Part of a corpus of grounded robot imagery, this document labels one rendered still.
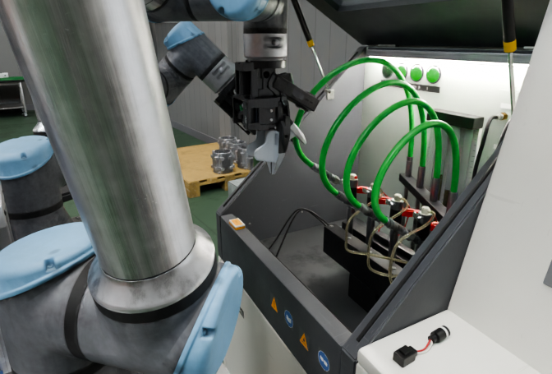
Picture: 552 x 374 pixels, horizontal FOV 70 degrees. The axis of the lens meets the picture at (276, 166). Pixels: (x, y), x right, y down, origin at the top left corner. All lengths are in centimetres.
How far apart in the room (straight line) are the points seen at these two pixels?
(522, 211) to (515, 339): 21
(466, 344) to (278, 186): 74
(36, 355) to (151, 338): 15
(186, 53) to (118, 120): 58
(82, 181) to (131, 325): 13
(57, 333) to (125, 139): 24
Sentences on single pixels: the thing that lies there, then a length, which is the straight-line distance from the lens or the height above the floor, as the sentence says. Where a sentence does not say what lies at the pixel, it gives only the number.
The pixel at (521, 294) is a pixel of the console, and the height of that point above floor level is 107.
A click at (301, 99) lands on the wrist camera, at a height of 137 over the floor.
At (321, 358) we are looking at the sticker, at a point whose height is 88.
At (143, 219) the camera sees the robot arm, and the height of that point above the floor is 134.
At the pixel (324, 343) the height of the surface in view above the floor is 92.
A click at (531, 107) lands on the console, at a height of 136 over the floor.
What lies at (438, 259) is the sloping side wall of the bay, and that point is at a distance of 77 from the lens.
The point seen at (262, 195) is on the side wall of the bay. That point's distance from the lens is 128.
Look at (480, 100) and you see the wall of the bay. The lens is 111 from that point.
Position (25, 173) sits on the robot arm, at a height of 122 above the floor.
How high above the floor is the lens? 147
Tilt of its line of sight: 18 degrees down
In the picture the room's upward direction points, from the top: straight up
